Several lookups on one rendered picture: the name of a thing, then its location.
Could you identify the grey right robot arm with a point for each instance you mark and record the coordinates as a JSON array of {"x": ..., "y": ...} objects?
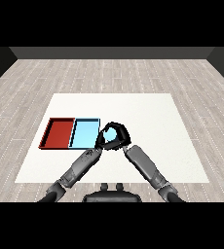
[{"x": 147, "y": 168}]

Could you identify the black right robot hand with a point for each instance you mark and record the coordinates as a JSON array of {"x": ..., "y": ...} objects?
[{"x": 124, "y": 135}]

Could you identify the light blue shallow open box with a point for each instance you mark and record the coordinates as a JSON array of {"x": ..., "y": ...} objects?
[{"x": 84, "y": 133}]

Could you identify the red shallow open box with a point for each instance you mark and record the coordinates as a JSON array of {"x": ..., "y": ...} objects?
[{"x": 59, "y": 133}]

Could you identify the small blue can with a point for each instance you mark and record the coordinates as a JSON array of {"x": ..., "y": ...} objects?
[{"x": 110, "y": 135}]

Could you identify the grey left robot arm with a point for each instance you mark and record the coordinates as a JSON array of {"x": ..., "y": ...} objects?
[{"x": 79, "y": 170}]

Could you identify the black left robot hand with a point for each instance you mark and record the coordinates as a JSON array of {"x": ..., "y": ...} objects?
[{"x": 99, "y": 141}]

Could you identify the dark grey robot body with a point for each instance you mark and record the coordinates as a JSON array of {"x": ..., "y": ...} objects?
[{"x": 112, "y": 196}]

